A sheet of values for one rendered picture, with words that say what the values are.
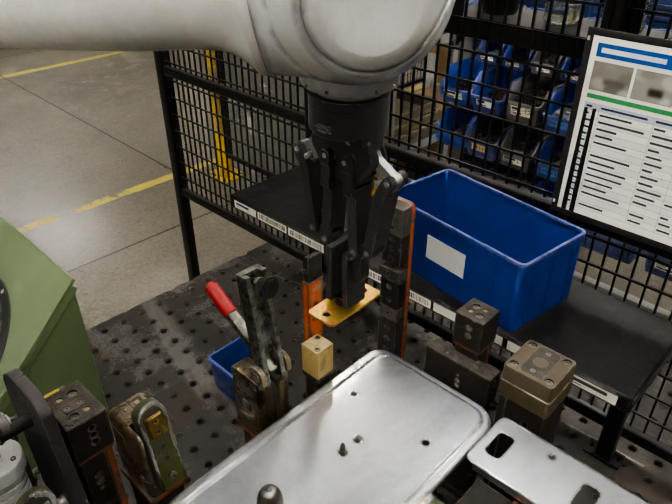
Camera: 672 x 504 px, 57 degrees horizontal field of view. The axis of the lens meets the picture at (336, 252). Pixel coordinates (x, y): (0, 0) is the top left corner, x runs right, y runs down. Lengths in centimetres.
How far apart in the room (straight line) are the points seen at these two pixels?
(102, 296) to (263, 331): 215
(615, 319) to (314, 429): 53
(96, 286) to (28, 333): 187
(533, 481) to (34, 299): 85
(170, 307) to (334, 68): 134
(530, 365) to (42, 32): 73
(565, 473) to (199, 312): 101
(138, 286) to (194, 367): 157
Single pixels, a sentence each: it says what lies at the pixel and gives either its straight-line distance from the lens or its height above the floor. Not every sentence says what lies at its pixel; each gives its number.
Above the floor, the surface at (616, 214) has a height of 118.
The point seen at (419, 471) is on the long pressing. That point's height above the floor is 100.
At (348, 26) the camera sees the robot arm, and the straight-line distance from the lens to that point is 32.
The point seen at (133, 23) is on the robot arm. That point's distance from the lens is 41.
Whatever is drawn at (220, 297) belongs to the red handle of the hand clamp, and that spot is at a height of 114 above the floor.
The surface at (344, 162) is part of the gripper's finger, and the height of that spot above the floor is 143.
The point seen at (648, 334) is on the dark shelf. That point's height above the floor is 103.
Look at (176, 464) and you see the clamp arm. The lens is 86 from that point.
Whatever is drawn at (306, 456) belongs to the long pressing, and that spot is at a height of 100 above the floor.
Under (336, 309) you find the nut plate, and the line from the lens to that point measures 68.
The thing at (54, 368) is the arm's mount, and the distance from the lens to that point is 122.
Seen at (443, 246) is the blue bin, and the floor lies 112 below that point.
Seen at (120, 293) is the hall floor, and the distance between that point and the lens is 296.
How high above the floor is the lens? 167
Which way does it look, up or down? 33 degrees down
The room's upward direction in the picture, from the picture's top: straight up
